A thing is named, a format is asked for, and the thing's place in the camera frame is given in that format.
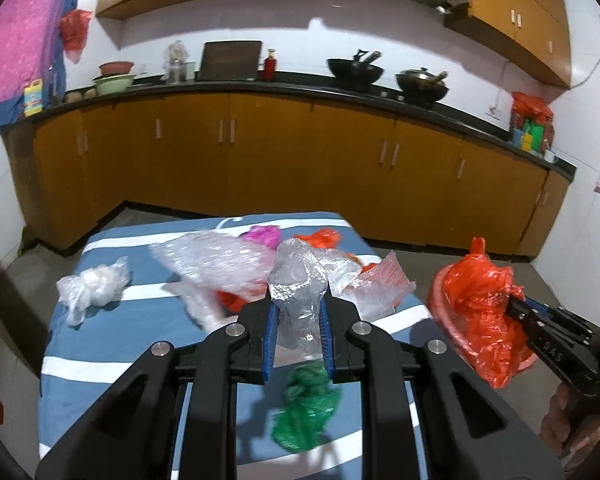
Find dark wooden cutting board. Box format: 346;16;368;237
198;40;262;82

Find glass jar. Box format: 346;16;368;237
166;40;188;85

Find brown lower kitchen cabinets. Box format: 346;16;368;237
5;91;571;261

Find large red plastic bag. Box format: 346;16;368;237
442;236;536;389

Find white crumpled plastic bag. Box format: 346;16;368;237
55;256;132;328

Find hanging red plastic bag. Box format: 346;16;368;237
60;9;94;64

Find built-in gas stove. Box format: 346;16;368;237
330;82;446;110

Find person's right hand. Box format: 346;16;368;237
546;382;600;461

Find pink plastic bag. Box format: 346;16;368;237
242;225;282;249

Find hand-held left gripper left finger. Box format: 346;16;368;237
35;300;281;480

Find black kitchen countertop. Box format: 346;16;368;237
2;79;578;181

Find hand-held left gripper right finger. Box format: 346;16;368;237
318;296;566;480

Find red bowl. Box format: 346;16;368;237
99;61;135;77

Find small red plastic bag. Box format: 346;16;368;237
295;228;342;252
219;287;253;313

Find pink plastic basin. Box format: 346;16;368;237
426;263;537;373

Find clear bubble wrap sheet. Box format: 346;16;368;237
149;231;277;332

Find wok with metal lid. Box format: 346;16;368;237
395;69;451;107

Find short brown upper wall cabinets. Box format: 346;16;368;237
444;0;573;88

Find white power cable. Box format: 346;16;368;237
494;61;512;111

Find blue white striped cloth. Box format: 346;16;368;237
37;211;438;480

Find yellow detergent bottle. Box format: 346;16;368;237
23;78;45;117

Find green bowl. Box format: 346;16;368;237
92;74;137;96

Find red bag on packets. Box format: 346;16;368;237
511;91;553;126

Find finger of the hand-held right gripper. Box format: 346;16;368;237
527;300;597;346
505;296;588;391

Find black wok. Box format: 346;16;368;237
327;49;385;92

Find clear plastic bag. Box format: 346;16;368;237
267;238;365;361

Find clear red printed plastic wrapper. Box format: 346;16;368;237
330;251;416;322

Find green plastic bag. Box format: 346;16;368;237
271;364;342;453

